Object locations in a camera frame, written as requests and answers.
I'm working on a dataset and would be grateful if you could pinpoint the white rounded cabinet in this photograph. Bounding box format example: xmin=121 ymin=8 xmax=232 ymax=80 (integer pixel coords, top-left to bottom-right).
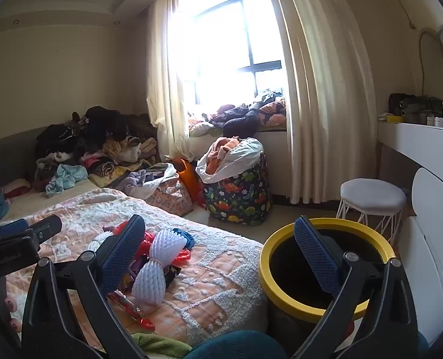
xmin=396 ymin=167 xmax=443 ymax=348

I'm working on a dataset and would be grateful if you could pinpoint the dark puffy jacket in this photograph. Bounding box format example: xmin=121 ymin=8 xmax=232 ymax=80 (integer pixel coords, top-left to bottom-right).
xmin=209 ymin=104 xmax=262 ymax=128

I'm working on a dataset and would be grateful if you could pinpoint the green fleece cloth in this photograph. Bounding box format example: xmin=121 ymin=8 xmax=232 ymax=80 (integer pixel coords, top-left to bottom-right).
xmin=131 ymin=332 xmax=193 ymax=359

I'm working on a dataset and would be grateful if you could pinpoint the orange patterned quilt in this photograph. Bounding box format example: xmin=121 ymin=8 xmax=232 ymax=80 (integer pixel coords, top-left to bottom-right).
xmin=258 ymin=98 xmax=287 ymax=127

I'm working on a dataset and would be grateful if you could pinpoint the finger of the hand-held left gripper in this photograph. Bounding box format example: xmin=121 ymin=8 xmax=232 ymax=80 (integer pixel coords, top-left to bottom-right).
xmin=0 ymin=219 xmax=29 ymax=244
xmin=28 ymin=215 xmax=63 ymax=250

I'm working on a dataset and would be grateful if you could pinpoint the grey bed headboard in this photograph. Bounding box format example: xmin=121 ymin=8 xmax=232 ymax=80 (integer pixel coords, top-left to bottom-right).
xmin=0 ymin=125 xmax=76 ymax=188

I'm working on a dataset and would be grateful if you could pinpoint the white wrapper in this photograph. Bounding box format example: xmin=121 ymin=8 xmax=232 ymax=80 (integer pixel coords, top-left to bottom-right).
xmin=88 ymin=232 xmax=112 ymax=252

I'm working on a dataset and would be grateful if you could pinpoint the beige bed sheet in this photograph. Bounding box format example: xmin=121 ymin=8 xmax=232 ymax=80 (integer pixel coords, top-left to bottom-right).
xmin=2 ymin=177 xmax=108 ymax=219

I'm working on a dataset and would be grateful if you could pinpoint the orange cloth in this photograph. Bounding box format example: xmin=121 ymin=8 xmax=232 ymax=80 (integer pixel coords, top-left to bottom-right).
xmin=205 ymin=137 xmax=241 ymax=173

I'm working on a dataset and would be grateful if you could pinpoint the pile of clothes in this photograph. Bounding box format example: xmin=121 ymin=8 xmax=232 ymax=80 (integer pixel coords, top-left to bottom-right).
xmin=34 ymin=106 xmax=162 ymax=192

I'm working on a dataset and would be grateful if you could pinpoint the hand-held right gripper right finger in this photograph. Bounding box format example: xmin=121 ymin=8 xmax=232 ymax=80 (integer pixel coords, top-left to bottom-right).
xmin=292 ymin=216 xmax=422 ymax=359

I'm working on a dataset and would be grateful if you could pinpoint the teal fleece clothing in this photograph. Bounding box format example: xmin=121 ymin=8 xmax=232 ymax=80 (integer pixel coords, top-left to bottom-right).
xmin=185 ymin=329 xmax=288 ymax=359

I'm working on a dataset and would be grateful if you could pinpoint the dinosaur print storage bag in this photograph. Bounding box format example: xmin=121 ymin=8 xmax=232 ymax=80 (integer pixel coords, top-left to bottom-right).
xmin=203 ymin=155 xmax=273 ymax=227

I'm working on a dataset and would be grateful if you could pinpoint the white plastic bag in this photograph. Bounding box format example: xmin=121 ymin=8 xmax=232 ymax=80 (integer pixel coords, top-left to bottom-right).
xmin=196 ymin=137 xmax=264 ymax=186

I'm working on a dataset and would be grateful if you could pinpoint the wide cream curtain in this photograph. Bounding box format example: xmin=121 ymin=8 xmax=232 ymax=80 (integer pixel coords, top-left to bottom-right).
xmin=261 ymin=0 xmax=380 ymax=206

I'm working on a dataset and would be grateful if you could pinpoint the light blue cloth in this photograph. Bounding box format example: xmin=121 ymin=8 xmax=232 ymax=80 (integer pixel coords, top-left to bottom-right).
xmin=45 ymin=165 xmax=89 ymax=197

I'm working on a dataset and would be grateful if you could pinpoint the black framed window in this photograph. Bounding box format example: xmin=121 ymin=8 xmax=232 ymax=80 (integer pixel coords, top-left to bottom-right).
xmin=176 ymin=0 xmax=288 ymax=106

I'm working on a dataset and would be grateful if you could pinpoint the purple foil wrapper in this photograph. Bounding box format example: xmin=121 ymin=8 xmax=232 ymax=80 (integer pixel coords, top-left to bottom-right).
xmin=124 ymin=261 xmax=144 ymax=282

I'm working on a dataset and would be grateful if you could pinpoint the purple gold snack wrapper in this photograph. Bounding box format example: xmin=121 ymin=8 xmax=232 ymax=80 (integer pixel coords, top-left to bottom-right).
xmin=165 ymin=263 xmax=182 ymax=285

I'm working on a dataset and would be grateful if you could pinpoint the floral fabric bag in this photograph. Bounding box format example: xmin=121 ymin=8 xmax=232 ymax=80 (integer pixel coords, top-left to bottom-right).
xmin=146 ymin=174 xmax=196 ymax=217

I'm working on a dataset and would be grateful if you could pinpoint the light crumpled sheet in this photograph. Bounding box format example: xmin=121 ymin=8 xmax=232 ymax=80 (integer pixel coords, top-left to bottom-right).
xmin=188 ymin=116 xmax=223 ymax=138

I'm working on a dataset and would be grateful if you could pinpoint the dark bag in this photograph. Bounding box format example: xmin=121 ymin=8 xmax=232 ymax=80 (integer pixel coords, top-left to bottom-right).
xmin=388 ymin=92 xmax=443 ymax=125

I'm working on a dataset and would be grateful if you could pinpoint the narrow cream curtain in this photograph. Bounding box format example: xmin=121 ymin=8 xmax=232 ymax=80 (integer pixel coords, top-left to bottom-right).
xmin=146 ymin=0 xmax=197 ymax=162

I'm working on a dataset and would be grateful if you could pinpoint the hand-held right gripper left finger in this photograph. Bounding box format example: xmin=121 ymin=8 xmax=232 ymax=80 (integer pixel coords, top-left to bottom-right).
xmin=21 ymin=214 xmax=149 ymax=359

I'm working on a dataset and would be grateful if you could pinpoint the white round stool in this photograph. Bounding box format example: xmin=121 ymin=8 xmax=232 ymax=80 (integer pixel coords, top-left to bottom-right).
xmin=337 ymin=179 xmax=407 ymax=246

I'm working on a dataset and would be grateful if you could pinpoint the orange bag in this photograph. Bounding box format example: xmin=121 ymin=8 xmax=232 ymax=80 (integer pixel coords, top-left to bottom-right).
xmin=172 ymin=158 xmax=208 ymax=210

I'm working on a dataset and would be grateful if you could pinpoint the yellow-rimmed black trash bin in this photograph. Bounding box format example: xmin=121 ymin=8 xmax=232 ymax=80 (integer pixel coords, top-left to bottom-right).
xmin=259 ymin=217 xmax=398 ymax=341

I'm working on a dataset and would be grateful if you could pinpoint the person's left hand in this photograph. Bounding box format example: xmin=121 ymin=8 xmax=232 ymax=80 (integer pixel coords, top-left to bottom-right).
xmin=4 ymin=295 xmax=22 ymax=333

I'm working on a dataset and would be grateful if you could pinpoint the grey cable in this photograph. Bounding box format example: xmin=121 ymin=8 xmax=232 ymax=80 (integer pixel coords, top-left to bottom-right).
xmin=417 ymin=26 xmax=443 ymax=95

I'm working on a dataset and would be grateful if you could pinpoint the white foam net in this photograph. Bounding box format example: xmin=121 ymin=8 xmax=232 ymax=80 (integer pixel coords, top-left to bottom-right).
xmin=132 ymin=228 xmax=189 ymax=306

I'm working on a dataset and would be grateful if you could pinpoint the red snack packet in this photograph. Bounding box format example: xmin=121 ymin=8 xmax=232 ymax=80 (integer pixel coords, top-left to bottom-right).
xmin=108 ymin=292 xmax=157 ymax=332

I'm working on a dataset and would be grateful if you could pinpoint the white vanity desk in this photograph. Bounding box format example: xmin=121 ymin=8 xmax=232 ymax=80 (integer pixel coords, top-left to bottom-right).
xmin=377 ymin=120 xmax=443 ymax=182

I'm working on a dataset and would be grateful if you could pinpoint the blue plastic bag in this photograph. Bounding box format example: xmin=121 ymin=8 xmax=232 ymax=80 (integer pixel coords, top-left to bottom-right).
xmin=170 ymin=227 xmax=195 ymax=251

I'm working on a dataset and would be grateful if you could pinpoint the red pink cloth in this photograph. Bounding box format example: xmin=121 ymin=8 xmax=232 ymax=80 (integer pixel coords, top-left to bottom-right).
xmin=2 ymin=178 xmax=31 ymax=200

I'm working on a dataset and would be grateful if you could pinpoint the orange white tufted blanket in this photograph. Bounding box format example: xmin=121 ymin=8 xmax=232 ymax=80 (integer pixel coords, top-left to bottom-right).
xmin=0 ymin=188 xmax=269 ymax=348

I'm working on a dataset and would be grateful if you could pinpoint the white bag with purple clothes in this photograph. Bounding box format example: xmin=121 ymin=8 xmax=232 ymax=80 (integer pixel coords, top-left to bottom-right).
xmin=115 ymin=162 xmax=178 ymax=196

